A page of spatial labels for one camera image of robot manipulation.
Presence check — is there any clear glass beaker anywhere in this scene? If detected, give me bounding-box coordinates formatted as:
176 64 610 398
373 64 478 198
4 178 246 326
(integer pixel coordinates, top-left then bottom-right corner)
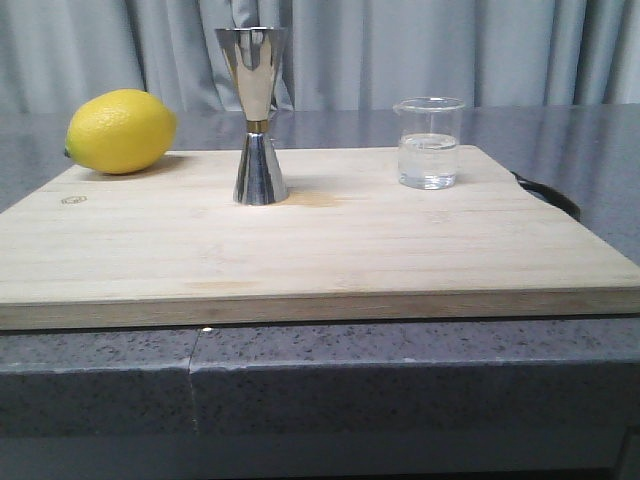
393 97 465 190

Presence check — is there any silver double jigger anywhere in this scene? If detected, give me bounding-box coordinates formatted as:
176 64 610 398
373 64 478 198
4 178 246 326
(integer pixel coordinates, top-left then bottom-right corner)
216 27 288 206

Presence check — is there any wooden cutting board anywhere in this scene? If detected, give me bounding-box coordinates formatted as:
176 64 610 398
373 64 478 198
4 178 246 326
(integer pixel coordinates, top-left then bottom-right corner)
1 146 639 330

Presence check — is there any grey curtain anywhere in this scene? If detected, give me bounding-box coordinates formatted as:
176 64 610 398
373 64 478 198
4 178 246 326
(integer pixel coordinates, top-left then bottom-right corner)
1 1 639 114

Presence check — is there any yellow lemon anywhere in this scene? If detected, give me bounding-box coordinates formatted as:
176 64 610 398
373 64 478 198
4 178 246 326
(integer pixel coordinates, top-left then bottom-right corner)
65 89 177 174

